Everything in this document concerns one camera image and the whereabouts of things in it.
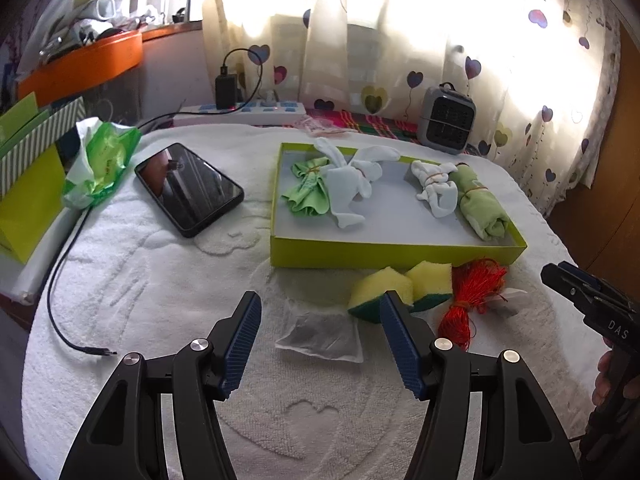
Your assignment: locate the green box lid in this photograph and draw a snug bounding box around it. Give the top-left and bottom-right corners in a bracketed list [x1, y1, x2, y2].
[0, 91, 51, 157]

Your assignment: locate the white tea sachet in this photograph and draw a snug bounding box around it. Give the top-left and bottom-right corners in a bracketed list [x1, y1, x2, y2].
[274, 310, 364, 364]

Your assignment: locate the person's right hand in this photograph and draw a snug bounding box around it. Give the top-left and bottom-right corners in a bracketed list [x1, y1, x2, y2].
[591, 349, 616, 407]

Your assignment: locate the white flat box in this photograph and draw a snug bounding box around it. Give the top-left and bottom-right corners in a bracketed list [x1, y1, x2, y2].
[0, 205, 84, 307]

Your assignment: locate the black usb cable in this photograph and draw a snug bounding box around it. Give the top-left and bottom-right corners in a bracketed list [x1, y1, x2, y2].
[46, 110, 202, 360]

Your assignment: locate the black charger adapter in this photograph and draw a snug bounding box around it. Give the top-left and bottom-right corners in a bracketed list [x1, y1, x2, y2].
[215, 74, 240, 110]

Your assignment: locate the large white cloth bundle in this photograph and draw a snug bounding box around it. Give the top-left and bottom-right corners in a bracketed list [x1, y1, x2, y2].
[314, 137, 401, 232]

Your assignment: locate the white power strip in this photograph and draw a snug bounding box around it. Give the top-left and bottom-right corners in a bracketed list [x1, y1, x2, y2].
[172, 101, 307, 127]

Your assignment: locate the green towel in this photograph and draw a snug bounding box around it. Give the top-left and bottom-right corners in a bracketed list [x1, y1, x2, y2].
[452, 164, 512, 241]

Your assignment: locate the yellow green sponge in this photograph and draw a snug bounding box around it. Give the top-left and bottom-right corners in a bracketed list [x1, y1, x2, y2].
[405, 261, 453, 313]
[348, 267, 416, 323]

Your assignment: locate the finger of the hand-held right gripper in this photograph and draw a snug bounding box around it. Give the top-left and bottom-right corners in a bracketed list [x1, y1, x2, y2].
[541, 265, 626, 322]
[557, 261, 610, 288]

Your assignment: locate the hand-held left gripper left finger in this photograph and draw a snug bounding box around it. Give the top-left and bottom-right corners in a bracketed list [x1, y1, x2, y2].
[59, 291, 263, 480]

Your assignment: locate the orange curved shelf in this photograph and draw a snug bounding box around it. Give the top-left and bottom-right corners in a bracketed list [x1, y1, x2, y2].
[17, 30, 145, 109]

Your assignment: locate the green wipes packet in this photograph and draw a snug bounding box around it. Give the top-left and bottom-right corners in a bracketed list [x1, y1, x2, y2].
[61, 117, 142, 211]

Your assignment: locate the black charger cable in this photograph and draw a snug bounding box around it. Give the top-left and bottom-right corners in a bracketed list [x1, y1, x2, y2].
[220, 48, 267, 107]

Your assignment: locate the pink printed packet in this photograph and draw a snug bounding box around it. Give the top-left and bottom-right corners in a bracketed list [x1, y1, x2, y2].
[295, 116, 347, 137]

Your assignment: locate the plaid cloth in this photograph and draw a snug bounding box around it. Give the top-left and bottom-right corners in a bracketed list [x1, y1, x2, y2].
[305, 107, 494, 159]

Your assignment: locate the small grey heater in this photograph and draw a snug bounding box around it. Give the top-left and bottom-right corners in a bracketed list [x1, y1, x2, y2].
[416, 82, 477, 156]

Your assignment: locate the black smartphone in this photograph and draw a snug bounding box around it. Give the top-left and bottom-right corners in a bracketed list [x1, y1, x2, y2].
[134, 143, 245, 239]

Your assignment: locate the orange window sill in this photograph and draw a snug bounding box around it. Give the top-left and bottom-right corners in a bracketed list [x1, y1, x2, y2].
[141, 21, 204, 44]

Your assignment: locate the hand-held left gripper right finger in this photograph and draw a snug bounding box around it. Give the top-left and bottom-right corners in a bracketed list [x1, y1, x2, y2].
[379, 291, 583, 480]

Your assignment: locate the yellow-green shallow box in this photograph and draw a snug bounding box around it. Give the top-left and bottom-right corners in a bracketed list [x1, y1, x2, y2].
[270, 142, 528, 269]

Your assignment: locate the red string bundle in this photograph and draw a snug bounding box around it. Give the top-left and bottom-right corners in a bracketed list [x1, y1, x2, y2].
[437, 258, 509, 352]

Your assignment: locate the heart print curtain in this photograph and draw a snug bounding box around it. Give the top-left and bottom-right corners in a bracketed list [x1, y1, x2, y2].
[202, 0, 622, 211]

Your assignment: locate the striped gift box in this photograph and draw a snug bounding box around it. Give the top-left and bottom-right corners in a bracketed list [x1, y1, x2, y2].
[0, 97, 87, 197]

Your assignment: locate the yellow-green carton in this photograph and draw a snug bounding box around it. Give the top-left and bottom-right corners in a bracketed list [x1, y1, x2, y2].
[0, 147, 67, 266]

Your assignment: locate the green cloth bundle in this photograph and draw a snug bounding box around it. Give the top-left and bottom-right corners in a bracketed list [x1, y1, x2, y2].
[281, 157, 332, 218]

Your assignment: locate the pile of packets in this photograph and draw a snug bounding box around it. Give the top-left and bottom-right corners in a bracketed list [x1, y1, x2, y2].
[15, 0, 162, 68]

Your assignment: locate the small white cloth bundle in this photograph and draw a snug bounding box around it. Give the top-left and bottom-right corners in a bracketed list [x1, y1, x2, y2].
[410, 160, 460, 219]

